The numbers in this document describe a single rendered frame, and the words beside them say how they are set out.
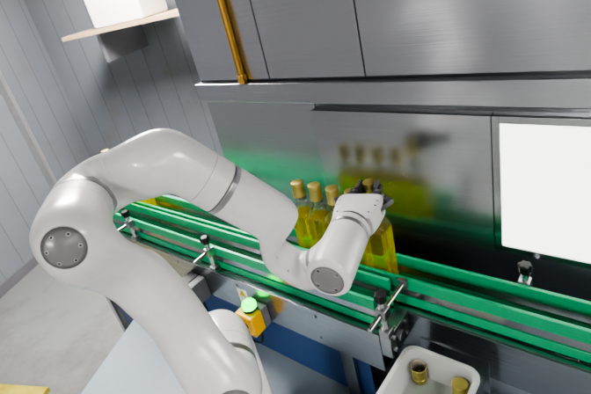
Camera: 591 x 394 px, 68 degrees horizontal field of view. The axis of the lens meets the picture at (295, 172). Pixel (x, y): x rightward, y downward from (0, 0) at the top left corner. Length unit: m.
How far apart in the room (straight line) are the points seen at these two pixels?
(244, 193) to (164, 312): 0.23
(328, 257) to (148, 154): 0.34
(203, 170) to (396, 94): 0.55
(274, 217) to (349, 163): 0.53
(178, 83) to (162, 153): 3.60
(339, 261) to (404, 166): 0.42
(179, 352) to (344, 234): 0.35
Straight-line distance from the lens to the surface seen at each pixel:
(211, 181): 0.68
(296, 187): 1.18
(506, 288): 1.11
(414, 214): 1.19
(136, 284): 0.74
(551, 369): 1.10
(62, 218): 0.65
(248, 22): 1.30
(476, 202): 1.11
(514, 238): 1.13
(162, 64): 4.27
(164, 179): 0.68
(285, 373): 1.49
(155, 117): 4.51
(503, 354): 1.12
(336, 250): 0.79
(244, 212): 0.71
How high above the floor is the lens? 1.86
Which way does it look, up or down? 25 degrees down
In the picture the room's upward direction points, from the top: 14 degrees counter-clockwise
